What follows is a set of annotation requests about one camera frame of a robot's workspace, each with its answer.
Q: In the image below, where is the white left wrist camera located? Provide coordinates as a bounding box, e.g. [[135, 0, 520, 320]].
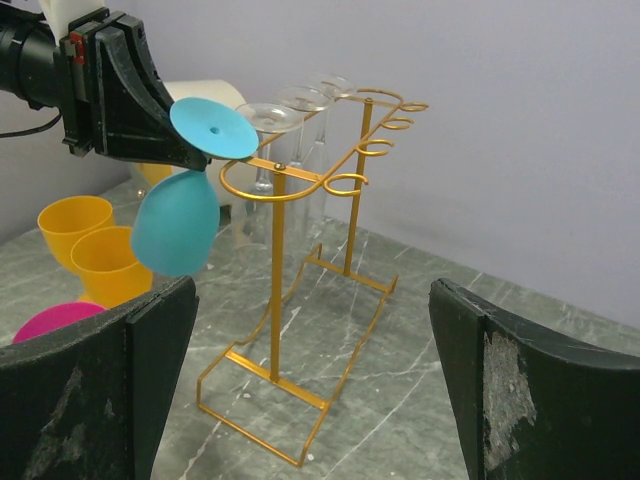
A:
[[38, 0, 105, 42]]

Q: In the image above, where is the clear wine glass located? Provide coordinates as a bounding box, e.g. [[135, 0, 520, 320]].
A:
[[303, 73, 355, 222], [277, 85, 334, 221], [233, 102, 304, 251]]

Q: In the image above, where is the gold wire glass rack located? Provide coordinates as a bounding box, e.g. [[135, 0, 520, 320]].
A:
[[196, 88, 429, 468]]

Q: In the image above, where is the white orange bread box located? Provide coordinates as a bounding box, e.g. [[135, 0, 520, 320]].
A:
[[164, 79, 266, 206]]

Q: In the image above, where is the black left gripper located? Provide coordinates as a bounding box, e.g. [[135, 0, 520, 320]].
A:
[[1, 9, 209, 171]]

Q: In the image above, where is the orange plastic goblet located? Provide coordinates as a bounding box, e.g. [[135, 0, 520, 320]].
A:
[[70, 226, 153, 308], [37, 195, 115, 273]]

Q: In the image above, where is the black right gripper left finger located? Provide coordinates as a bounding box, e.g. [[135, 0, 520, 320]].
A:
[[1, 276, 199, 479]]

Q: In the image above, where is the pink plastic goblet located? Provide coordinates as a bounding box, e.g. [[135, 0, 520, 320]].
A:
[[12, 301, 106, 344]]

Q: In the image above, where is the teal plastic goblet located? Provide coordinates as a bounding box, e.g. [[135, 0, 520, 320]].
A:
[[130, 97, 259, 277]]

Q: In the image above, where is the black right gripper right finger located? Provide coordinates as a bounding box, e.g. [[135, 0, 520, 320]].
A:
[[429, 279, 639, 479]]

